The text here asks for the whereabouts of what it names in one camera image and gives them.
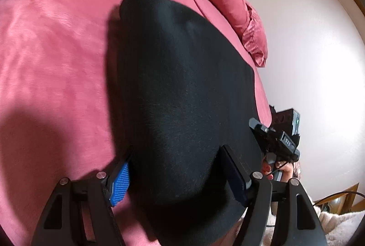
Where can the person's right hand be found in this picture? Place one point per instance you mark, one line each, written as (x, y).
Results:
(290, 170)

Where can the black pants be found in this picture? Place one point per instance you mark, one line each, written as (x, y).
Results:
(182, 92)

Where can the pink duvet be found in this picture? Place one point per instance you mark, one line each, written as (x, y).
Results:
(228, 1)

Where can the bed with pink sheet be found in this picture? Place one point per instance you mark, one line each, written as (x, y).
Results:
(57, 63)

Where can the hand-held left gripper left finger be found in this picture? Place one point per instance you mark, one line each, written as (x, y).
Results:
(119, 184)

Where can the brown wooden furniture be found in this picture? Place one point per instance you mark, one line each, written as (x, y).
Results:
(342, 201)

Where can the person's right forearm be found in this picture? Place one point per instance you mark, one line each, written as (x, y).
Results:
(339, 224)

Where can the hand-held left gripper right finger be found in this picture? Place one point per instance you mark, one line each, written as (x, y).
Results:
(236, 179)

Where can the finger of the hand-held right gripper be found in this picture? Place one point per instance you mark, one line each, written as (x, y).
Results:
(263, 130)

